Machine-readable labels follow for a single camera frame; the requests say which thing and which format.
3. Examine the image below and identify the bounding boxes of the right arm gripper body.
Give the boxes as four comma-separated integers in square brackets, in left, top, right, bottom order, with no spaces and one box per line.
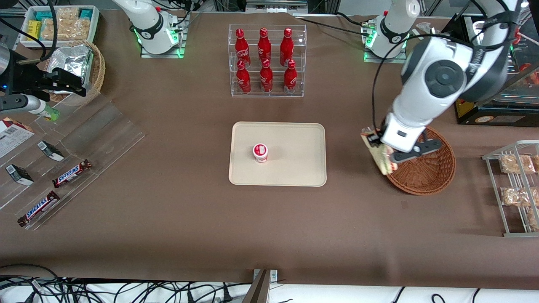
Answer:
[8,63,46,96]

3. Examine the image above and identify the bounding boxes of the triangle sandwich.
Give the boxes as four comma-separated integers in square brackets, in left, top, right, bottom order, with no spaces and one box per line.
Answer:
[361,128,398,175]

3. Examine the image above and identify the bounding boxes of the dark brown wicker basket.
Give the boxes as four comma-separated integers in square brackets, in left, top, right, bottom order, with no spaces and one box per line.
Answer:
[385,126,456,196]

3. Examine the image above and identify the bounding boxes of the light tan wicker basket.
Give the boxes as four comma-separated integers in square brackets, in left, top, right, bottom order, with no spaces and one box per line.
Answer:
[43,40,106,106]

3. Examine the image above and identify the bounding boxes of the beige plastic tray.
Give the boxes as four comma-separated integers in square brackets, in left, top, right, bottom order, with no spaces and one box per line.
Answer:
[228,121,327,187]

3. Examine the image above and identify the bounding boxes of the silver foil snack bag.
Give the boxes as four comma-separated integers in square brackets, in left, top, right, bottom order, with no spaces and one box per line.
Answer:
[47,44,94,91]

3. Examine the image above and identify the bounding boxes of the green bottle white cap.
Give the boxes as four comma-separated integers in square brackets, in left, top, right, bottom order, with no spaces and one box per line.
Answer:
[33,103,60,122]

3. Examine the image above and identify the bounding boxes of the black machine with yellow panel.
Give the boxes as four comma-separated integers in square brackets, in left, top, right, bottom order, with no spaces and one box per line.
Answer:
[446,13,539,127]

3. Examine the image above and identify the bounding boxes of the yellow snack box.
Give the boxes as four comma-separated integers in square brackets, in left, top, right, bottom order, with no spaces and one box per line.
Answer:
[27,20,43,41]

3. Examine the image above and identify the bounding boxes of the clear cracker packet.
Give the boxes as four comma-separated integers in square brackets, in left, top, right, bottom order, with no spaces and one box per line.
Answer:
[41,18,68,41]
[67,18,91,40]
[54,7,80,21]

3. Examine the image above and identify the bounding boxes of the white plastic bin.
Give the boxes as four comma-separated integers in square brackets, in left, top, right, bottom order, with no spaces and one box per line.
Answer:
[19,5,100,49]

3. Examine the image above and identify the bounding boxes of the white printed carton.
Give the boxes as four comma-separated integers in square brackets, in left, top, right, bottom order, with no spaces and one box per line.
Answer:
[0,117,35,159]

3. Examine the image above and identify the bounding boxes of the clear acrylic stepped display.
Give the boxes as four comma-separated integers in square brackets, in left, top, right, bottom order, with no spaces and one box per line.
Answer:
[0,93,146,231]

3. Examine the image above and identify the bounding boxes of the small black white box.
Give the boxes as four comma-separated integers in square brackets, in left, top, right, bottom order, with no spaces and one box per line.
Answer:
[5,164,34,186]
[37,141,65,162]

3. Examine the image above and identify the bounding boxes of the brown Snickers bar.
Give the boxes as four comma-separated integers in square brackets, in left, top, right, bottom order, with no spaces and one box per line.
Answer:
[17,190,60,228]
[52,159,92,189]

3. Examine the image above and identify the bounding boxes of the red cola bottle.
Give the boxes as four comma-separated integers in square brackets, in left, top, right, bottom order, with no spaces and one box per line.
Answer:
[258,27,272,64]
[280,28,294,66]
[236,60,252,95]
[235,28,251,68]
[283,60,298,94]
[260,59,273,93]

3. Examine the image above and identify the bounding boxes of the clear acrylic bottle rack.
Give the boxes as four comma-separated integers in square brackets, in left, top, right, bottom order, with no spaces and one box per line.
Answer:
[228,24,307,98]

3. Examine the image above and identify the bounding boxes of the red sausage on stick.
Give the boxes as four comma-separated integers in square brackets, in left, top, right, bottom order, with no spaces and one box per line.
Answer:
[510,30,539,46]

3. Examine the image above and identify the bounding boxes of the brown table cover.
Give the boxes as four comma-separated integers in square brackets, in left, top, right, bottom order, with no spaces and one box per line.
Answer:
[0,9,539,291]

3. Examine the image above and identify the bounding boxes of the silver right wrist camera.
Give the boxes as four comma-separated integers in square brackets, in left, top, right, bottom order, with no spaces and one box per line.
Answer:
[0,95,41,114]

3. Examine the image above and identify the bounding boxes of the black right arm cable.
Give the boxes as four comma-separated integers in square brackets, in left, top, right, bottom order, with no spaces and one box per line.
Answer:
[0,0,57,64]

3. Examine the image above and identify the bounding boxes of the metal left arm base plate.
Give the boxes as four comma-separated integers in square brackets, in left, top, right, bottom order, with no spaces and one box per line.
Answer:
[363,21,408,64]

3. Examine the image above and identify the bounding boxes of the black base cable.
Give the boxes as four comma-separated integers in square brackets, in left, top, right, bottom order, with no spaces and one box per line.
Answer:
[295,12,375,36]

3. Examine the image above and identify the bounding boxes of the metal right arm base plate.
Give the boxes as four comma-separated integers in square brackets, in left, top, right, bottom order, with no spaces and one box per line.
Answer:
[140,13,186,58]

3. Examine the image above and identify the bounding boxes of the grey metal wire rack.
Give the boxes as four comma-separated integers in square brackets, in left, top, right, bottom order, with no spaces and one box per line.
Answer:
[482,140,539,238]

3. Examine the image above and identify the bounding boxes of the aluminium frame structure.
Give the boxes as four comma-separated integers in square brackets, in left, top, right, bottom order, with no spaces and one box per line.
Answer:
[213,0,342,17]

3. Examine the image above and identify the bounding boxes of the grey metal bracket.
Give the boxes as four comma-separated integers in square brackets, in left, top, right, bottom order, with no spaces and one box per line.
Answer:
[242,268,278,303]

